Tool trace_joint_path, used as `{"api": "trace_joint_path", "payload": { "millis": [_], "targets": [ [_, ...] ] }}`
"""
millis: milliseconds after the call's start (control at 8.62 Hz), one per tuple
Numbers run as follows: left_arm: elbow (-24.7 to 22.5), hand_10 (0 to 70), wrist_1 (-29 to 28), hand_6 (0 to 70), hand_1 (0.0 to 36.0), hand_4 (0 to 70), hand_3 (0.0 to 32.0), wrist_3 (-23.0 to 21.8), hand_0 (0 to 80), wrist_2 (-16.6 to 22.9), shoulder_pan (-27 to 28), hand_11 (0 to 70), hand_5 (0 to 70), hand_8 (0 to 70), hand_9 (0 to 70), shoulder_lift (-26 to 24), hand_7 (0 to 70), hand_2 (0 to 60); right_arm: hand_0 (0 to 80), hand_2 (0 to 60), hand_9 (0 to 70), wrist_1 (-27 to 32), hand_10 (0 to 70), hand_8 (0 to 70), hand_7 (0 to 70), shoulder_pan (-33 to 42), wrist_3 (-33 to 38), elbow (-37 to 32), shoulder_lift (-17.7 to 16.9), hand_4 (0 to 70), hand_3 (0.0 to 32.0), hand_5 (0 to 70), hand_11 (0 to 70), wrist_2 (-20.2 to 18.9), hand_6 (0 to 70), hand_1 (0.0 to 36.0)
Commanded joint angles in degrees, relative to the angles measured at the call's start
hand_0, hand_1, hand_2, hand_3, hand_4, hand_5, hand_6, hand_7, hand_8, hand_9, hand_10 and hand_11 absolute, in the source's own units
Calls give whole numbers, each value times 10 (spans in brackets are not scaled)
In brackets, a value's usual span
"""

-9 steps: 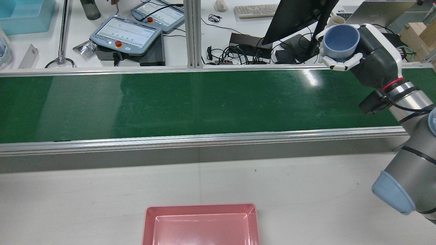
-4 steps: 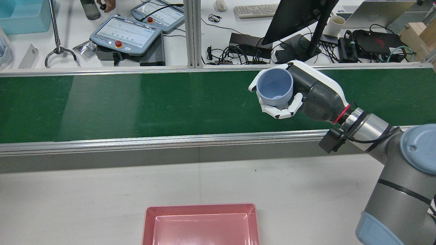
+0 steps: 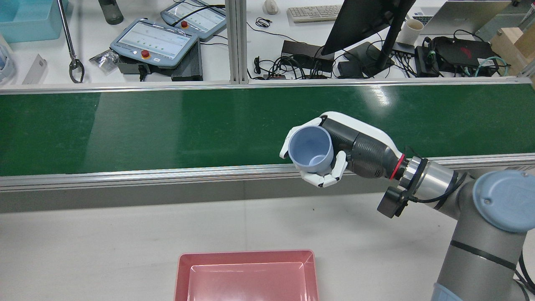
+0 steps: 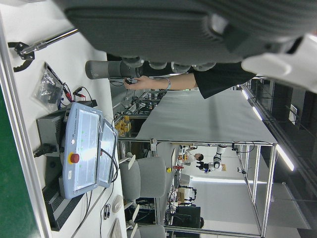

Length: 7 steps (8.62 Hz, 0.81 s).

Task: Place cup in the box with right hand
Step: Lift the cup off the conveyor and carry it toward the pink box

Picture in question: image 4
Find white computer mouse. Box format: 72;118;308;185
111;194;124;213

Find blue-grey teach pendant red button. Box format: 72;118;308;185
60;102;104;200

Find person in white shirt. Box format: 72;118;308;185
184;147;205;165

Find ceiling light tube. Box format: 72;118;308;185
274;144;296;172

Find clear plastic bag with parts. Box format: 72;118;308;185
31;61;65;112

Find grey office chair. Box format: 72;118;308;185
118;153;167;202
126;223;167;238

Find white keyboard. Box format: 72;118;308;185
108;217;122;238

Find red and black clip leads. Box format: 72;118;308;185
61;83;98;108

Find white black humanoid robot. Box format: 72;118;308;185
196;145;228;175

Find aluminium frame with white sheet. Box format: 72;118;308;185
118;89;278;238

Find black control box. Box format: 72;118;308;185
36;109;86;232

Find person in black t-shirt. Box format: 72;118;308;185
123;66;258;100

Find metal rod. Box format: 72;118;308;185
19;28;79;56

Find green conveyor belt aluminium rails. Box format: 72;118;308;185
0;12;49;238

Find coiled black cable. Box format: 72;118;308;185
102;203;111;220

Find small black monitor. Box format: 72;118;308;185
172;205;202;229

